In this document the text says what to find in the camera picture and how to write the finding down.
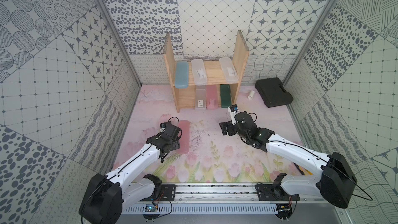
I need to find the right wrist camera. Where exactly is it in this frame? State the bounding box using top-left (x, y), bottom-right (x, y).
top-left (227, 104), bottom-right (239, 125)

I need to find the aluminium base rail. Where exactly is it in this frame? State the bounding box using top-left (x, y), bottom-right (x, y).
top-left (122, 184), bottom-right (330, 220)

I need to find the clear rounded pencil case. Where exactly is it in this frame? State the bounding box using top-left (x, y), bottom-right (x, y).
top-left (191, 59), bottom-right (208, 86)

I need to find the black plastic tool case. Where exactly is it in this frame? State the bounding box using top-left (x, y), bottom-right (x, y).
top-left (255, 77), bottom-right (293, 108)

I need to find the pink rounded pencil case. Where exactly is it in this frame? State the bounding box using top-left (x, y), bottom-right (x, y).
top-left (176, 120), bottom-right (190, 155)

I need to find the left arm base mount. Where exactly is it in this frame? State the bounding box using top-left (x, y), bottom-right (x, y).
top-left (141, 184), bottom-right (177, 202)

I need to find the teal pencil case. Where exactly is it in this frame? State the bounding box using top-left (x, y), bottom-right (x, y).
top-left (175, 61), bottom-right (189, 89)

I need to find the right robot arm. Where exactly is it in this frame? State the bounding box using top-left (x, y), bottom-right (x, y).
top-left (219, 111), bottom-right (357, 208)

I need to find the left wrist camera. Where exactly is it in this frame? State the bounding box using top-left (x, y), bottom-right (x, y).
top-left (160, 122), bottom-right (167, 132)

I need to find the wooden two-tier shelf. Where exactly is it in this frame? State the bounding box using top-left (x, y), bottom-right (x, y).
top-left (163, 30), bottom-right (249, 112)

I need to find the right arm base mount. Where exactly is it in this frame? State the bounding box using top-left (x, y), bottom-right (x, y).
top-left (255, 183), bottom-right (300, 202)

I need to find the clear pencil case right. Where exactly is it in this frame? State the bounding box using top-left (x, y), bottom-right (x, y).
top-left (219, 57), bottom-right (238, 84)

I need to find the pink pencil case lower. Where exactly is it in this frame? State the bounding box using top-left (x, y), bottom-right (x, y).
top-left (206, 85), bottom-right (219, 110)

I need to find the yellow black tool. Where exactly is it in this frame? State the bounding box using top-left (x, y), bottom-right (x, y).
top-left (294, 163), bottom-right (313, 176)

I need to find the frosted rectangular pencil case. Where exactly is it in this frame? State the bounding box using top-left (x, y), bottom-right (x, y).
top-left (195, 86), bottom-right (206, 110)

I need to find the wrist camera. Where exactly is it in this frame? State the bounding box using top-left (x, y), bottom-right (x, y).
top-left (160, 122), bottom-right (167, 132)
top-left (227, 104), bottom-right (239, 125)

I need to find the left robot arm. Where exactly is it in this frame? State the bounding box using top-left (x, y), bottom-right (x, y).
top-left (78, 121), bottom-right (182, 224)

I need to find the dark green pencil case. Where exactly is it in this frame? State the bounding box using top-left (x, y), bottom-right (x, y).
top-left (220, 84), bottom-right (232, 108)

